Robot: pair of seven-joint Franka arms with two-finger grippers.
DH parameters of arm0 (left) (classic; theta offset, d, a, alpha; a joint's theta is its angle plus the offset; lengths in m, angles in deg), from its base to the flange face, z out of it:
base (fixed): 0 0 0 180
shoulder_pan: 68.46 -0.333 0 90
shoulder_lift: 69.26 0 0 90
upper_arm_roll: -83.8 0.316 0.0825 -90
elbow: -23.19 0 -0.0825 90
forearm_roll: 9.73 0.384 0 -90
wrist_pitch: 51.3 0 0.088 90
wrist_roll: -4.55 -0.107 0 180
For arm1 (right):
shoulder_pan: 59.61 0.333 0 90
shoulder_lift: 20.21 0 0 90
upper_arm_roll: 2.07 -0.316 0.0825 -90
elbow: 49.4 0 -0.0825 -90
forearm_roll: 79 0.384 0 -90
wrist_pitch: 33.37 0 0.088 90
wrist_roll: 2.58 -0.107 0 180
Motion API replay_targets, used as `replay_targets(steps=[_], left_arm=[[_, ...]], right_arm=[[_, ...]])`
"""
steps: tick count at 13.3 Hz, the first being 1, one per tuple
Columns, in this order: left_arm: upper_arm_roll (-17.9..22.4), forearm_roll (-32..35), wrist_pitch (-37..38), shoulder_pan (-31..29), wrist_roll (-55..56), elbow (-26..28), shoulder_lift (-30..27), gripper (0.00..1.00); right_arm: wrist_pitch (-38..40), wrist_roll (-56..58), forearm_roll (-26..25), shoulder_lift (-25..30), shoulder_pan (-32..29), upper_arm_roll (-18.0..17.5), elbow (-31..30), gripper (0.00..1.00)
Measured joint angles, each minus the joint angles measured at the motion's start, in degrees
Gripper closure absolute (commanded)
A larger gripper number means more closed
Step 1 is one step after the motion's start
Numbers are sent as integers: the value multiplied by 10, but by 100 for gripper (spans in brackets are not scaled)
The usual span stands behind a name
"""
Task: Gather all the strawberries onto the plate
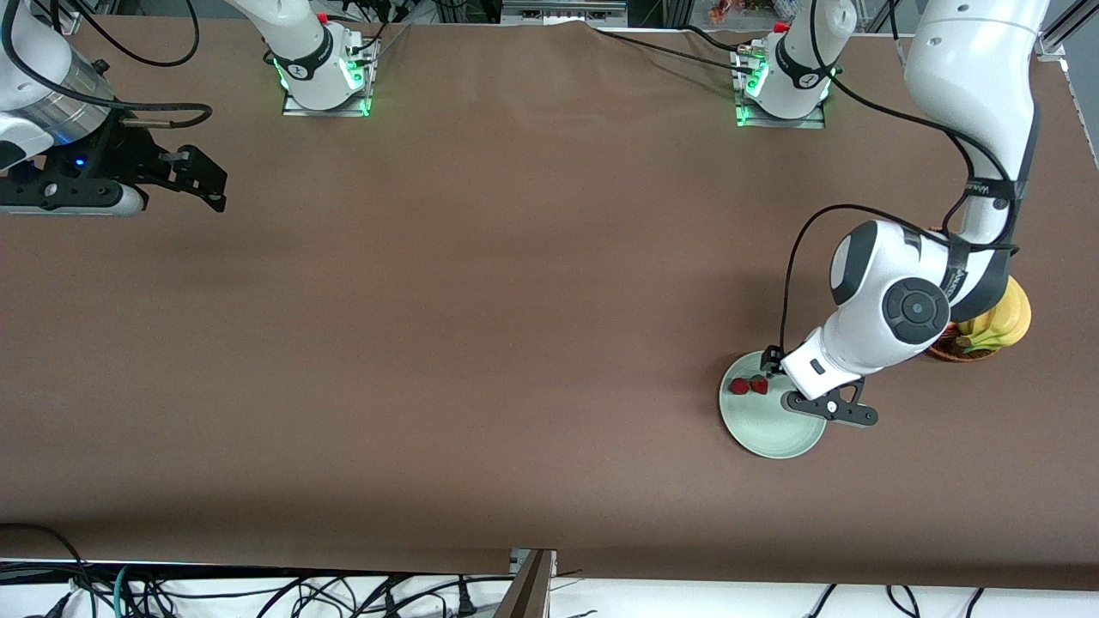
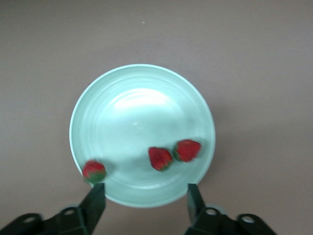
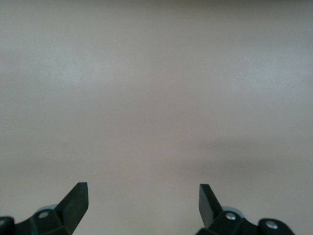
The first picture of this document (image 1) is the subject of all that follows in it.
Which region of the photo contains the pale green round plate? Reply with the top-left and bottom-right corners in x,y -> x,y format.
719,350 -> 829,460

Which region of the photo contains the brown wicker basket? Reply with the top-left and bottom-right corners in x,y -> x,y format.
926,322 -> 1001,363

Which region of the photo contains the yellow banana bunch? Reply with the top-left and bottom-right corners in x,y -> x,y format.
957,275 -> 1032,354

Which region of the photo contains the large table cover mat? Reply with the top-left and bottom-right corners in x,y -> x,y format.
0,21 -> 1099,593

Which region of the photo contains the colourful toy pile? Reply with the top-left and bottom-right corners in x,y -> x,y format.
709,0 -> 778,24

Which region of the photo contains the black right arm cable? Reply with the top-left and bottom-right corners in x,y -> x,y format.
0,0 -> 214,130

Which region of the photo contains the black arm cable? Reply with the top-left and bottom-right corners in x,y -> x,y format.
0,0 -> 214,130
779,0 -> 1023,353

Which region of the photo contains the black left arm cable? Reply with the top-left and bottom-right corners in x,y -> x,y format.
779,0 -> 1023,353

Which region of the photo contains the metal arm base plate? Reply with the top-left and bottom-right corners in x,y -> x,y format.
282,51 -> 379,118
732,47 -> 827,130

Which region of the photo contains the brown wooden post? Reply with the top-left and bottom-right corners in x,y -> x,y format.
492,549 -> 556,618

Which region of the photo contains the black table cable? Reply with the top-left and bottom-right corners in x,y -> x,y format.
586,24 -> 756,74

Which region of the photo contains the aluminium frame rail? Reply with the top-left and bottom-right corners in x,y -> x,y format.
501,0 -> 628,25

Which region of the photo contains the thick black floor cable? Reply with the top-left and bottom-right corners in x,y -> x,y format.
0,524 -> 97,618

